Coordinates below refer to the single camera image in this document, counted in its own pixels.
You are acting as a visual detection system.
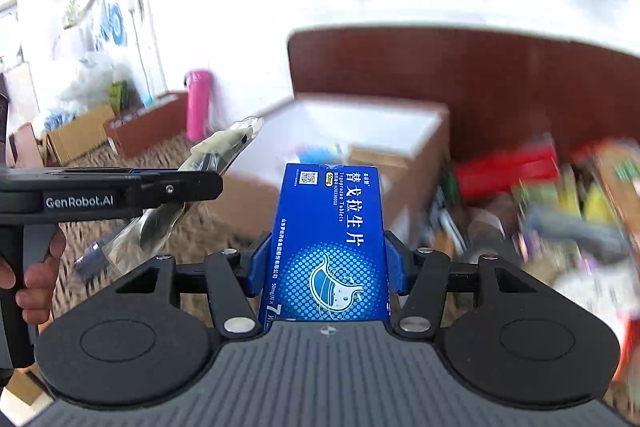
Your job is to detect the blue wall decoration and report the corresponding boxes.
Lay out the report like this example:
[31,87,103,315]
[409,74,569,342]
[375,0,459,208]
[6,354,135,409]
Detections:
[97,2,129,48]

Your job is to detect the brown wooden crate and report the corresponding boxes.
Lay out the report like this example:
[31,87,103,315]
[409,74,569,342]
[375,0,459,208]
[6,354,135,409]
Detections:
[102,91,191,159]

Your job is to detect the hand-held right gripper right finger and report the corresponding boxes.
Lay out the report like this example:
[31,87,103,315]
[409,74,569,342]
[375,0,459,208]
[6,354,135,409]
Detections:
[382,229,531,339]

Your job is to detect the white plastic bags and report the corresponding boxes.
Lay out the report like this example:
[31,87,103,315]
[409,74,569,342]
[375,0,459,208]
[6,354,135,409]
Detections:
[55,52,131,118]

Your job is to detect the pink bottle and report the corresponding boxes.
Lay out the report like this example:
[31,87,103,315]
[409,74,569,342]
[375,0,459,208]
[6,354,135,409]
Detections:
[185,69,213,142]

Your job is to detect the blue medicine box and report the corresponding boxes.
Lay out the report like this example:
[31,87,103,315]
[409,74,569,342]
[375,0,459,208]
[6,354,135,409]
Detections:
[257,163,393,323]

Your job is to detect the flat cardboard box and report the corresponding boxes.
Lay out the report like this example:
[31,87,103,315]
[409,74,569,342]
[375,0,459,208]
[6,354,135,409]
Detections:
[45,103,117,165]

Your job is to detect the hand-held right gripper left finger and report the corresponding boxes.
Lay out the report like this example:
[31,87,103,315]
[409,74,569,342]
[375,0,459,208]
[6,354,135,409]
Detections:
[114,232,273,339]

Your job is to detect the long red box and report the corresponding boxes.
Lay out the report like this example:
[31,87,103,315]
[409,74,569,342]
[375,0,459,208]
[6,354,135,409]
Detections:
[454,146,560,208]

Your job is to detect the brown wooden headboard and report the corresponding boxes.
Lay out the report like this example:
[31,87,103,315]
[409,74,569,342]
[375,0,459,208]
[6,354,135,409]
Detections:
[287,24,640,168]

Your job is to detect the clear plastic bag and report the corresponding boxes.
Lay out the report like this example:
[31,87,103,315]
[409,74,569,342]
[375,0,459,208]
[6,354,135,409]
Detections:
[75,117,265,285]

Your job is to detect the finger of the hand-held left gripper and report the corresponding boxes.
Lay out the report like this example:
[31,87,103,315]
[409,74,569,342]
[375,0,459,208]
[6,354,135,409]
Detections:
[127,168,224,212]

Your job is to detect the person's left hand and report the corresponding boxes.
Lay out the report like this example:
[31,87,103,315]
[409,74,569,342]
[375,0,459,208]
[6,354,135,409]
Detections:
[0,226,67,327]

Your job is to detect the small cardboard box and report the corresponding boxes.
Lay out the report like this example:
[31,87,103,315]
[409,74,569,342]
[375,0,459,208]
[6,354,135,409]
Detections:
[4,367,51,408]

